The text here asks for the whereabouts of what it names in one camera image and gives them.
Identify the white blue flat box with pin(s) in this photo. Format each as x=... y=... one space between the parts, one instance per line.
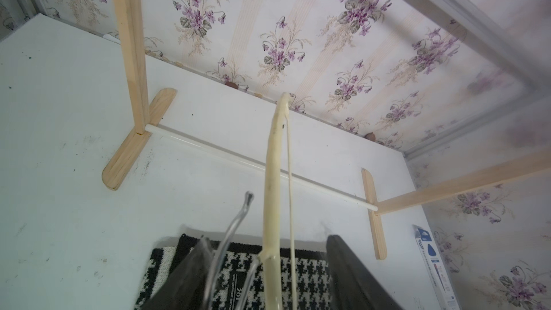
x=436 y=269

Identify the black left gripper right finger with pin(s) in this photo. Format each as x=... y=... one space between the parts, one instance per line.
x=352 y=286

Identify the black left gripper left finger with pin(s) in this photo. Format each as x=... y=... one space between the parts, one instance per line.
x=176 y=275

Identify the cream plastic clothes hanger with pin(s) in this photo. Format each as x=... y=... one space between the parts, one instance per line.
x=270 y=256

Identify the black white houndstooth scarf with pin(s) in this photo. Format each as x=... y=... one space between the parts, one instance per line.
x=312 y=274

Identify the wooden clothes rack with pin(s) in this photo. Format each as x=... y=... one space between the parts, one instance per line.
x=129 y=16

